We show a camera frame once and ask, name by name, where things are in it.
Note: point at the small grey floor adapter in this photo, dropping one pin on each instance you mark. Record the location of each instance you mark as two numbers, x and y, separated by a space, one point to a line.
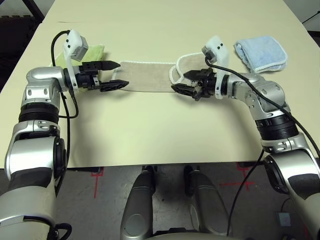
283 219

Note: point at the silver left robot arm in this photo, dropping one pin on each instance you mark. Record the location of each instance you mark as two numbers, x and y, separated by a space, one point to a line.
32 155

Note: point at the light blue folded towel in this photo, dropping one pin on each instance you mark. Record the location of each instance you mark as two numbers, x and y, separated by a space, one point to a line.
262 53

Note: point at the black metal table frame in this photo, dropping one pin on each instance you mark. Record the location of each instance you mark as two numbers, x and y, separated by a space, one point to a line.
36 11

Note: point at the grey robot leg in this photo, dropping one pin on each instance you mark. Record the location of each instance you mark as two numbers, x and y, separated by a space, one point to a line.
210 207
137 207

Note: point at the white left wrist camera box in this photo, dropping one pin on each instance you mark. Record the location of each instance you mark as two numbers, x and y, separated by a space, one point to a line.
75 45

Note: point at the grey robot right leg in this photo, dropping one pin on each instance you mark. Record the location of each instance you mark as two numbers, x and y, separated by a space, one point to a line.
210 207

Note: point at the black foam floor mat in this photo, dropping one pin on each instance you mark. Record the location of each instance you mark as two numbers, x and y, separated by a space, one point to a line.
15 45

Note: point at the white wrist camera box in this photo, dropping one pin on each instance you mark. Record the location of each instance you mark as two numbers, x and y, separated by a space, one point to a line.
75 45
220 50

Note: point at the grey robot left leg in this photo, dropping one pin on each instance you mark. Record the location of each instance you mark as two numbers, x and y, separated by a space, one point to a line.
137 207

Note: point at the green folded towel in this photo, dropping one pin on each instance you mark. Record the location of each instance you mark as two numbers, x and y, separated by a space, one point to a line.
96 51

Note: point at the beige towel with white trim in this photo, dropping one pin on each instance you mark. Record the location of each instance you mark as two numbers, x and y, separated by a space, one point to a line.
147 76

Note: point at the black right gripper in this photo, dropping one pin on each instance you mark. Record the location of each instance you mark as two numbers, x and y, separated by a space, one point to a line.
207 82

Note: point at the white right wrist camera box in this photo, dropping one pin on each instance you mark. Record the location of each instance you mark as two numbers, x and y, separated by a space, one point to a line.
220 50

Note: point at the black table foot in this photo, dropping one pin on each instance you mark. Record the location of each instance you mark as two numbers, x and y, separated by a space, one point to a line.
98 170
246 164

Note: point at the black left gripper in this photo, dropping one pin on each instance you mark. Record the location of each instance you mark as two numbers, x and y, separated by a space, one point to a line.
86 77

